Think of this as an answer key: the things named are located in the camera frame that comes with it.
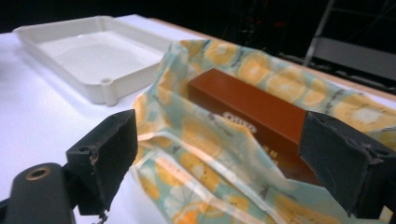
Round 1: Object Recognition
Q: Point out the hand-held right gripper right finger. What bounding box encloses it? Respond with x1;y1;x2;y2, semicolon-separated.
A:
298;110;396;220

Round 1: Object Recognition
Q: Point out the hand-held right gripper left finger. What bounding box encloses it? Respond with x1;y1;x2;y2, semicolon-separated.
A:
65;108;139;217

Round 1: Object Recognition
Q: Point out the orange-print plastic bag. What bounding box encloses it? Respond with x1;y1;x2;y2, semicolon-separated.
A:
130;38;396;224

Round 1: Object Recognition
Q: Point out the brown rectangular box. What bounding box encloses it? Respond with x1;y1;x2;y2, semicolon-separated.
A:
187;67;323;187

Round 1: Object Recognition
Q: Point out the white plastic tray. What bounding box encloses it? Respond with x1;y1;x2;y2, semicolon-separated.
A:
12;15;176;107

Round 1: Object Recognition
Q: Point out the grey metal stand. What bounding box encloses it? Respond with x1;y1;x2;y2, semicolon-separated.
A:
277;0;396;94

